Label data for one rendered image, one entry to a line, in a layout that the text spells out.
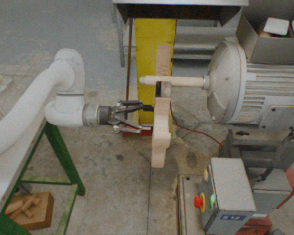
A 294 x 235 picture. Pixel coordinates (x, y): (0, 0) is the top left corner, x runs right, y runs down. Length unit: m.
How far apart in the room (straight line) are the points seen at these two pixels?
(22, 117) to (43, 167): 1.55
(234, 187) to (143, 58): 1.24
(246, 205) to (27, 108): 0.61
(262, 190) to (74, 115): 0.74
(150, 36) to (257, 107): 1.08
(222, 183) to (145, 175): 1.31
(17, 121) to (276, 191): 0.86
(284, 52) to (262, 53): 0.05
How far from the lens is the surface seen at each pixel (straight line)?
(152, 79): 0.69
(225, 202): 0.62
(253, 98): 0.65
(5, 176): 1.00
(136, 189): 1.85
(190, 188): 1.56
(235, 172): 0.68
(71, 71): 0.80
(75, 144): 2.20
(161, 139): 0.59
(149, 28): 1.57
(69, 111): 0.84
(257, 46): 0.60
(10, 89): 1.13
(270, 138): 0.81
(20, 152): 1.04
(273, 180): 0.96
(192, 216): 1.48
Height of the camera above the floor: 1.67
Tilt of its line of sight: 46 degrees down
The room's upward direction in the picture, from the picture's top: straight up
